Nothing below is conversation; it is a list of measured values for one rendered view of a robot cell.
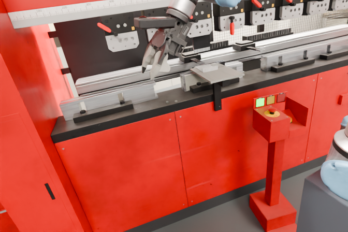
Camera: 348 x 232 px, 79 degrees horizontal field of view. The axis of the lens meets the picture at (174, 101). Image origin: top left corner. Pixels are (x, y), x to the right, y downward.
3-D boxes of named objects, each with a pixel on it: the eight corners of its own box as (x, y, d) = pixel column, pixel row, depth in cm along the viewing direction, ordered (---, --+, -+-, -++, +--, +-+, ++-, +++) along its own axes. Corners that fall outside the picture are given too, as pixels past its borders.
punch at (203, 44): (194, 53, 120) (192, 35, 116) (193, 53, 121) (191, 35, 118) (210, 50, 122) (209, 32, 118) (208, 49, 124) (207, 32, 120)
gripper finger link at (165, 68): (168, 84, 67) (176, 56, 67) (153, 79, 63) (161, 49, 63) (162, 83, 69) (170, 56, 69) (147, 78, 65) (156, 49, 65)
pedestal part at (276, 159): (270, 206, 134) (275, 134, 111) (264, 199, 139) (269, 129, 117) (278, 204, 134) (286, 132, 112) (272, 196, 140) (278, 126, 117)
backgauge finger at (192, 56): (193, 68, 127) (192, 60, 125) (179, 60, 150) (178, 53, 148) (211, 64, 130) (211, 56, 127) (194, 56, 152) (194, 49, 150)
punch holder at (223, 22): (220, 31, 116) (219, -2, 109) (213, 30, 124) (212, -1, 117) (244, 27, 119) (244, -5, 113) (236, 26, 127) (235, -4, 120)
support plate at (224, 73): (211, 83, 99) (211, 81, 98) (189, 70, 122) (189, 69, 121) (244, 75, 103) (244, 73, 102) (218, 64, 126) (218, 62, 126)
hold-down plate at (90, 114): (74, 123, 106) (72, 118, 105) (75, 118, 111) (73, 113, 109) (133, 108, 113) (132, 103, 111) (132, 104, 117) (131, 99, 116)
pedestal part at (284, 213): (271, 241, 126) (272, 228, 121) (249, 206, 149) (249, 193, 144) (301, 231, 129) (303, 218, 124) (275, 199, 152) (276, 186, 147)
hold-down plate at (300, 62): (276, 72, 133) (276, 68, 132) (270, 70, 138) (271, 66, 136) (314, 63, 140) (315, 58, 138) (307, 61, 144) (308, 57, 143)
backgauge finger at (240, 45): (254, 55, 136) (254, 46, 134) (232, 48, 159) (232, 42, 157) (270, 51, 139) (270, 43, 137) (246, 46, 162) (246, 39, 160)
